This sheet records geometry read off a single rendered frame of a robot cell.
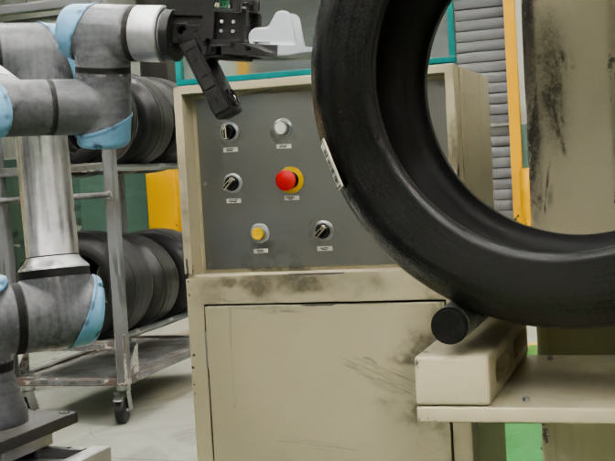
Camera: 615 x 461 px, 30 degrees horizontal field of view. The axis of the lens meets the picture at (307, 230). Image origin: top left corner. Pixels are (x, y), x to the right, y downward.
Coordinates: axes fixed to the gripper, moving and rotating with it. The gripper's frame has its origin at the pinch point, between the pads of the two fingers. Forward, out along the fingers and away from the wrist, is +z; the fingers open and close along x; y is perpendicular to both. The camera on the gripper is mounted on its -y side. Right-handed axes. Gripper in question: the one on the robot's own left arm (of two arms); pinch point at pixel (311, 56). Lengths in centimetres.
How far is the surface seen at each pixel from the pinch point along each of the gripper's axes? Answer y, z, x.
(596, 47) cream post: 4.7, 33.2, 28.4
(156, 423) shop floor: -144, -166, 323
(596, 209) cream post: -18.3, 35.0, 28.4
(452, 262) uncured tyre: -23.4, 22.1, -12.4
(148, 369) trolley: -124, -179, 339
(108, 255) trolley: -71, -194, 324
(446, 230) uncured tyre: -19.7, 21.2, -12.9
